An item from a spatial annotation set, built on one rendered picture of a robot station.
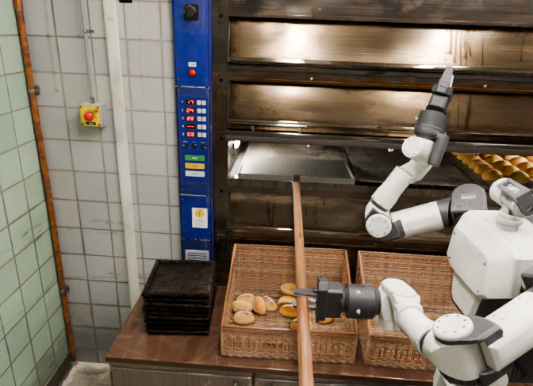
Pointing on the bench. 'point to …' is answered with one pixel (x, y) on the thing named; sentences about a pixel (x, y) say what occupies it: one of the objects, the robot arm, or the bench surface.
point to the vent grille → (197, 254)
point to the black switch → (190, 12)
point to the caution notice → (199, 218)
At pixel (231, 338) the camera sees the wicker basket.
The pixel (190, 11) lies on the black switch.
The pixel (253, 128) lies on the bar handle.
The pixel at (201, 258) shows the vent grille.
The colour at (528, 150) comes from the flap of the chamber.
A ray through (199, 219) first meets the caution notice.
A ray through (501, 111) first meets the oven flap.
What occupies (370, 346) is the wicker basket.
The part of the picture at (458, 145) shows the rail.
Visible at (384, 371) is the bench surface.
